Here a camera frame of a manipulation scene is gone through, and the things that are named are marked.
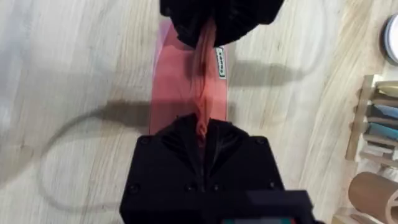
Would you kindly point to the white round lid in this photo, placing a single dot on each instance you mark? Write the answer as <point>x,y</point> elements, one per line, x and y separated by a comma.
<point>392,40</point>

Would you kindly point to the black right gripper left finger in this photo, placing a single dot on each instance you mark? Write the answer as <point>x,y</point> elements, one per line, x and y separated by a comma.
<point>164,174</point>

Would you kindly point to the brown cardboard tape roll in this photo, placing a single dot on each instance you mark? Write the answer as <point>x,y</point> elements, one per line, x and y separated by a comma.
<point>371,193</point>

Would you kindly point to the wooden rack with boards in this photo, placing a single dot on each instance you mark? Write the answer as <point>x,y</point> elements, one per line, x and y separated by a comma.
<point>377,124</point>

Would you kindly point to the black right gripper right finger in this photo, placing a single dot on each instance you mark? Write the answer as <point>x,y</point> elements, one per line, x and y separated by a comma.
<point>239,165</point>

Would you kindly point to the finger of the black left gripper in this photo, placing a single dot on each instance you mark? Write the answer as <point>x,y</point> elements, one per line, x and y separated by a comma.
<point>245,18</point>
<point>186,21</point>

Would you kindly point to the pink soft zip bag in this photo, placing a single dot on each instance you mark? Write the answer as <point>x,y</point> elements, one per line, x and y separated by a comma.
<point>174,77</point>

